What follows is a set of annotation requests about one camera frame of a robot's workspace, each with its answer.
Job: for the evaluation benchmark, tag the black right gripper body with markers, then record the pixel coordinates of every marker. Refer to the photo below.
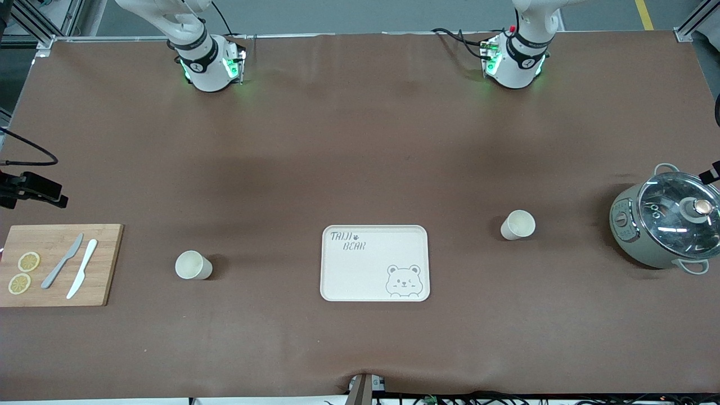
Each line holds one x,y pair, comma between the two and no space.
11,186

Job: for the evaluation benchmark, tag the white plastic cup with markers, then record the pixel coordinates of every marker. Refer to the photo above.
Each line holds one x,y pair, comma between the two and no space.
518,225
191,265

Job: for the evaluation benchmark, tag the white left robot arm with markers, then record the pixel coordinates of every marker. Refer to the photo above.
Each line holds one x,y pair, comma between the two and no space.
514,67

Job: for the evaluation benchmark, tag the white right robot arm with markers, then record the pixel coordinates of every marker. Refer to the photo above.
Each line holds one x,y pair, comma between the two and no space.
202,70

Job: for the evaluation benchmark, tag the glass pot lid with knob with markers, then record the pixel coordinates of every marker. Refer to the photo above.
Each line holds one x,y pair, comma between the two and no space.
669,208

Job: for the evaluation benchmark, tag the yellow lemon slice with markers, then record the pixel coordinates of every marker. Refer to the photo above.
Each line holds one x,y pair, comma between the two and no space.
19,283
28,261

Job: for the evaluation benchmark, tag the grey plastic knife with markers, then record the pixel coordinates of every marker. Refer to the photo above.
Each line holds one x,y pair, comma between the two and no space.
61,263

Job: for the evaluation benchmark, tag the white plastic knife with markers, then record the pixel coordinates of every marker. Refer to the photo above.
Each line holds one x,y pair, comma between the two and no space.
83,267

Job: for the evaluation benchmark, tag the bamboo cutting board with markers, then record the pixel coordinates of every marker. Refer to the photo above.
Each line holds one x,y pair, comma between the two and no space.
107,264

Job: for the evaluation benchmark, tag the grey electric cooking pot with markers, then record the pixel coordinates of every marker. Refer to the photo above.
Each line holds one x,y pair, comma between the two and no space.
624,225

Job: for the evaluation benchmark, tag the brown table cover sheet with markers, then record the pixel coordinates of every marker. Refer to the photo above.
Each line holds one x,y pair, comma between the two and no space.
360,146

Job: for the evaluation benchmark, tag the white tray with bear print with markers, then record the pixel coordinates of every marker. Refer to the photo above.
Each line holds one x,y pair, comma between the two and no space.
365,270

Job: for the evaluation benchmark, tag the aluminium frame profile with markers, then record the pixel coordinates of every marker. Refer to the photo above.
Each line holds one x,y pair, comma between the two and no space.
697,19
34,22

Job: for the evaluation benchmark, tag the grey camera mounting post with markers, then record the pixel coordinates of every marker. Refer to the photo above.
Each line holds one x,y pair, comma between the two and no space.
360,389

